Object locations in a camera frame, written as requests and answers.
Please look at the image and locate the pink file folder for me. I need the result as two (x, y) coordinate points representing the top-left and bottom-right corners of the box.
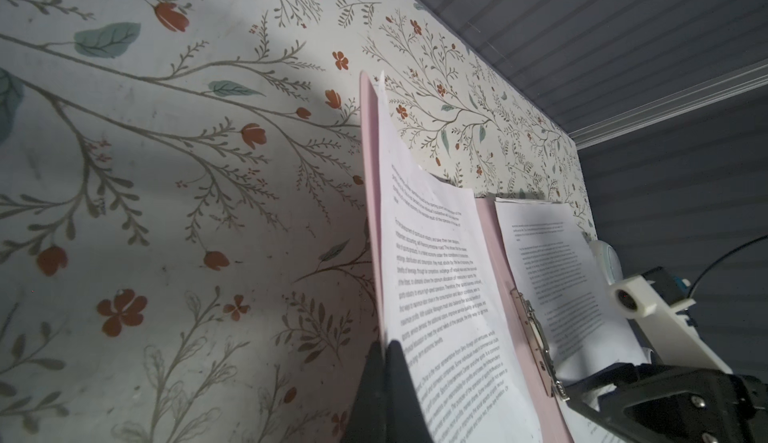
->
(360, 75), (571, 442)

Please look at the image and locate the printed white paper sheet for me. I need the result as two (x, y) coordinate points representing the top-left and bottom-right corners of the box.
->
(377, 88), (542, 442)

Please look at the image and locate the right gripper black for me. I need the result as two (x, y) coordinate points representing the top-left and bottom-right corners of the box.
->
(565, 363), (767, 442)

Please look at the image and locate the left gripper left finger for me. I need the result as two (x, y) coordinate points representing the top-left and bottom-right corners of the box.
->
(341, 341), (387, 443)

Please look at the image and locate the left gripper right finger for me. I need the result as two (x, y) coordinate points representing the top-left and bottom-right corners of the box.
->
(386, 340), (433, 443)

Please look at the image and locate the metal folder clip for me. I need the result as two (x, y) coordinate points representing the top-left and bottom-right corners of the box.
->
(510, 289), (569, 402)

